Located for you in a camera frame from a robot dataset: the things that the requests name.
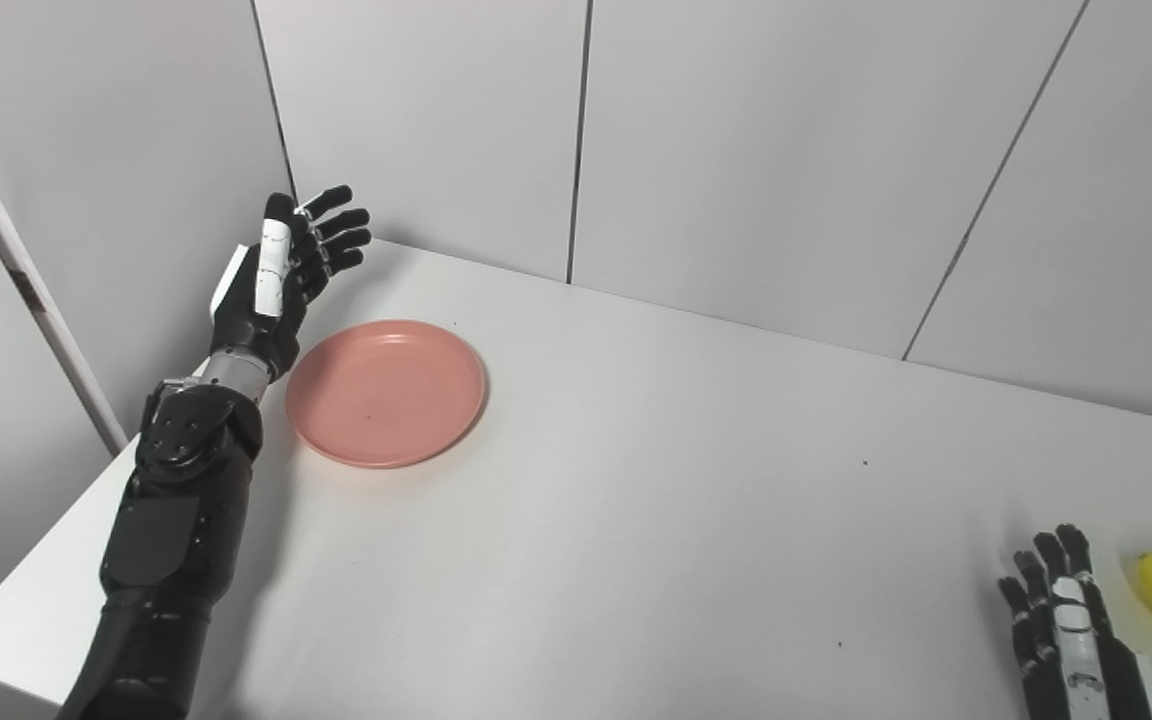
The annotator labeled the pink round plate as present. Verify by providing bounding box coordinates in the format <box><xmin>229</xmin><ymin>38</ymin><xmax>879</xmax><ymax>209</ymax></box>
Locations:
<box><xmin>284</xmin><ymin>319</ymin><xmax>487</xmax><ymax>470</ymax></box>

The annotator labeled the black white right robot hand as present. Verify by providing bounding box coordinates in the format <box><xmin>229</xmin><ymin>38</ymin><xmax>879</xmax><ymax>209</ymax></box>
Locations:
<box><xmin>998</xmin><ymin>524</ymin><xmax>1152</xmax><ymax>720</ymax></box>

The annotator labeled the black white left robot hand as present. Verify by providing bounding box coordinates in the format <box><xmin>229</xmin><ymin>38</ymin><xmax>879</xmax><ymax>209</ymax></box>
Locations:
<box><xmin>210</xmin><ymin>185</ymin><xmax>373</xmax><ymax>382</ymax></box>

